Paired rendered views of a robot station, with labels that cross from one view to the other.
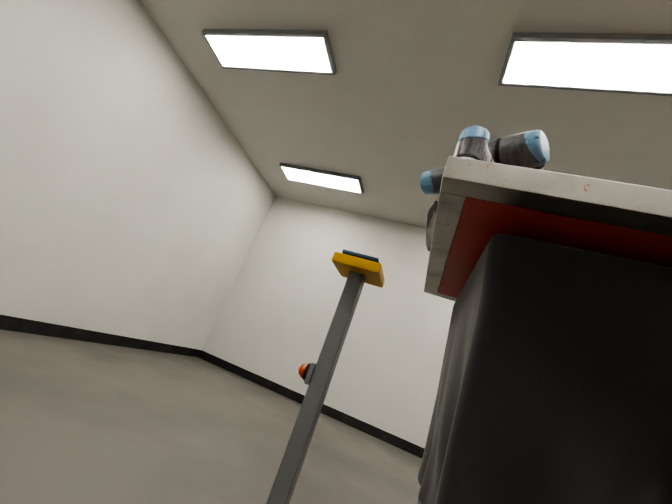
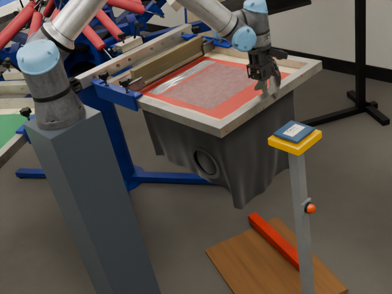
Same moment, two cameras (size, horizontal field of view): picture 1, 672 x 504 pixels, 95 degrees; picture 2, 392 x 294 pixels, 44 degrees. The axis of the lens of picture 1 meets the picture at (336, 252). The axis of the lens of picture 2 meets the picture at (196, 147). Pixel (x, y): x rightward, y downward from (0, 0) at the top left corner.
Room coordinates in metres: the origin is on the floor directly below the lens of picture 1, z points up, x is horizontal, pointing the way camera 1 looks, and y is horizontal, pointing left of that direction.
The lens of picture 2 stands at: (2.12, 0.41, 1.84)
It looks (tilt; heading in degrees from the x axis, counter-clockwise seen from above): 32 degrees down; 214
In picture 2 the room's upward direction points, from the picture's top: 12 degrees counter-clockwise
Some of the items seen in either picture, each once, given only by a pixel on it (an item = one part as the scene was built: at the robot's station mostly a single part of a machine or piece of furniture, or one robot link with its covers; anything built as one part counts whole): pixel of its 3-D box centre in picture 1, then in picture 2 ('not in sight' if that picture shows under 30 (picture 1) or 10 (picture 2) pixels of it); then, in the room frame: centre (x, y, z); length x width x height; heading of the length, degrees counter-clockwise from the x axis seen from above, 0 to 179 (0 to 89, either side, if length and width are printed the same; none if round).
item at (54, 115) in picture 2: not in sight; (56, 103); (1.21, -0.67, 1.25); 0.15 x 0.15 x 0.10
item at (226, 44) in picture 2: not in sight; (210, 45); (0.16, -0.70, 0.99); 0.30 x 0.05 x 0.07; 70
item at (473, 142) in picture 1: (471, 150); (255, 16); (0.65, -0.23, 1.30); 0.09 x 0.08 x 0.11; 131
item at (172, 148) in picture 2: not in sight; (189, 145); (0.69, -0.58, 0.77); 0.46 x 0.09 x 0.36; 70
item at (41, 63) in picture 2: not in sight; (42, 67); (1.20, -0.68, 1.37); 0.13 x 0.12 x 0.14; 41
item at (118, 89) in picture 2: not in sight; (118, 94); (0.69, -0.89, 0.99); 0.30 x 0.05 x 0.07; 70
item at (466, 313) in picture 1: (452, 384); (262, 147); (0.60, -0.30, 0.74); 0.45 x 0.03 x 0.43; 160
